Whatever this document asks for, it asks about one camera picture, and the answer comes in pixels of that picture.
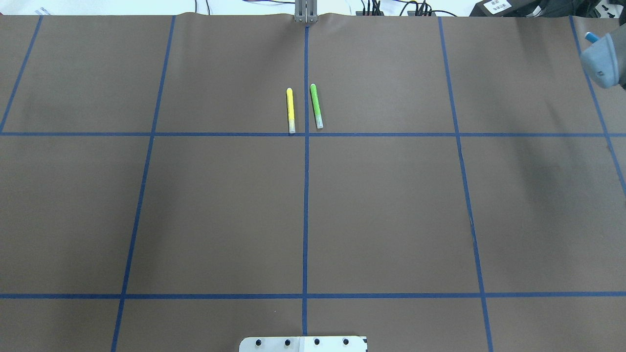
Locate green highlighter pen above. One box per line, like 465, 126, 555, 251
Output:
310, 83, 324, 129

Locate aluminium frame post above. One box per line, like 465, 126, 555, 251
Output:
294, 0, 319, 24

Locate blue highlighter pen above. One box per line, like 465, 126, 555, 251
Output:
585, 32, 601, 43

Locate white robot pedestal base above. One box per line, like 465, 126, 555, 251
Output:
239, 336, 368, 352

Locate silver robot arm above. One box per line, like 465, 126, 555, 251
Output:
581, 27, 626, 88

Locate yellow highlighter pen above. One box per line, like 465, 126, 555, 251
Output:
286, 87, 296, 134

